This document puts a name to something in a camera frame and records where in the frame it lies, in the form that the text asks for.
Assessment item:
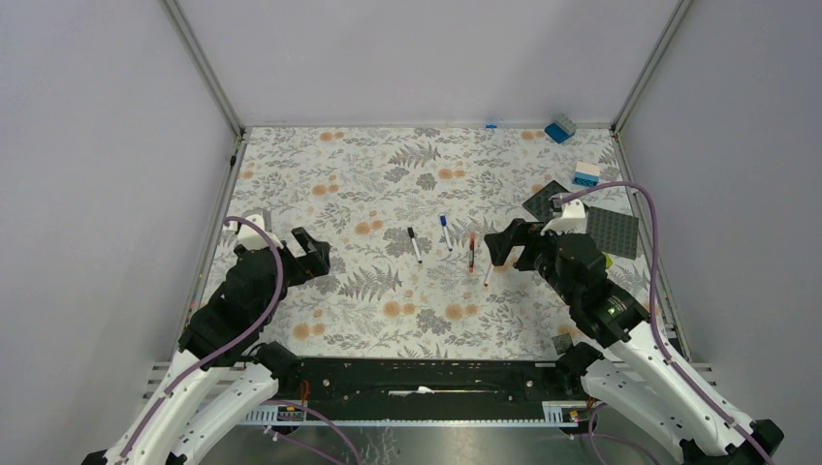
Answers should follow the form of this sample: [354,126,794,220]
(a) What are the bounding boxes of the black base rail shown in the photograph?
[273,357,589,422]

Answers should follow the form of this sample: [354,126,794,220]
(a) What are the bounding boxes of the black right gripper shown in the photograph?
[484,217,579,305]

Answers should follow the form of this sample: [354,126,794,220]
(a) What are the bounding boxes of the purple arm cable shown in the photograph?
[118,215,361,465]
[558,180,781,465]

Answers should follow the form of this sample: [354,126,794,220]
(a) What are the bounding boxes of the grey lego baseplate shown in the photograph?
[586,206,640,260]

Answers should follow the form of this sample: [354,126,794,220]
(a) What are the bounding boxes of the white blue lego brick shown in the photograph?
[572,162,601,188]

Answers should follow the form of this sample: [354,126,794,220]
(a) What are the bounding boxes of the white marker red end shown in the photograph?
[483,263,495,288]

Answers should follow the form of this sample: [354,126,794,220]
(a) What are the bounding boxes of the orange red pen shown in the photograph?
[468,231,476,274]

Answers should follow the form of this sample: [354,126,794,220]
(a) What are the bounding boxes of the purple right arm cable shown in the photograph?
[558,180,781,465]

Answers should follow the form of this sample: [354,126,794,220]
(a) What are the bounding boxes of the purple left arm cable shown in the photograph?
[118,215,361,465]

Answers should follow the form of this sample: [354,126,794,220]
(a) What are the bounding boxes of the blue grey lego brick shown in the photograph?
[545,114,578,144]

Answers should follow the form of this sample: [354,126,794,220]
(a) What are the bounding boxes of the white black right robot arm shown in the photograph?
[484,219,784,464]

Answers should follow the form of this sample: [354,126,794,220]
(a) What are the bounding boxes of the white marker black tip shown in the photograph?
[407,227,423,264]

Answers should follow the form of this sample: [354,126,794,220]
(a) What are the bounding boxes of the dark green lego baseplate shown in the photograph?
[522,181,569,223]

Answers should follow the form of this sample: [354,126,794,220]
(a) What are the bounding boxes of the floral table mat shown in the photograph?
[228,127,622,360]

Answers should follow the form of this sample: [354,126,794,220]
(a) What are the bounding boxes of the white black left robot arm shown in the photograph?
[83,217,332,464]

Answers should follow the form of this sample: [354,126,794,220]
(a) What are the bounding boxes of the white marker blue end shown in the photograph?
[439,214,454,252]

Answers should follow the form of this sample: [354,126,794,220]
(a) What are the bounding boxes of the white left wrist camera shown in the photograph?
[229,208,283,251]

